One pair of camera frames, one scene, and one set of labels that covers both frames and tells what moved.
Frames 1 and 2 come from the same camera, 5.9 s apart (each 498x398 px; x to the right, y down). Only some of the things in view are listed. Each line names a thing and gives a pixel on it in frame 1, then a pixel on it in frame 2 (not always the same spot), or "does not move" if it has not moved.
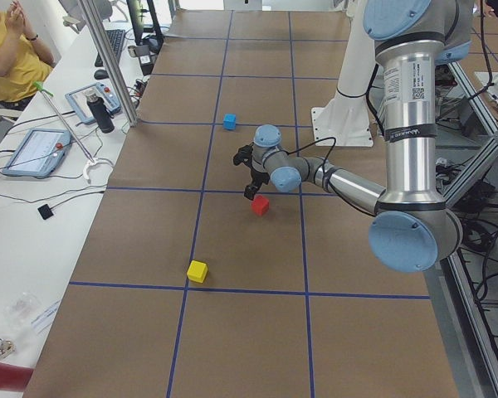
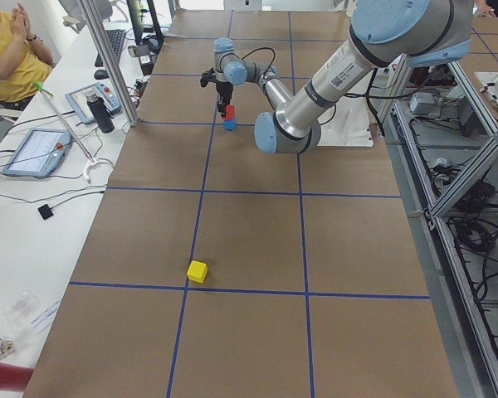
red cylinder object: (5, 376) does not move
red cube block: (260, 205) → (230, 112)
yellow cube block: (197, 271) does not move
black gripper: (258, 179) → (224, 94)
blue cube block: (229, 121) does not move
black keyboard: (116, 38) does not move
